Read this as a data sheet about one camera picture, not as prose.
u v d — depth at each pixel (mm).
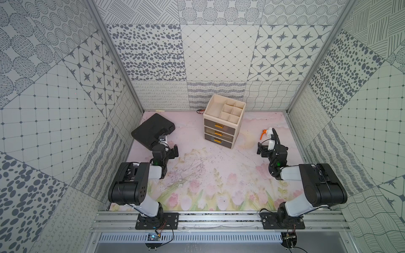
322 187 449
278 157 729
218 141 959
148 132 1020
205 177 882
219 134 912
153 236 716
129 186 464
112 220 759
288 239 730
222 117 858
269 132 1072
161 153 740
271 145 835
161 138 832
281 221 675
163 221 716
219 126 859
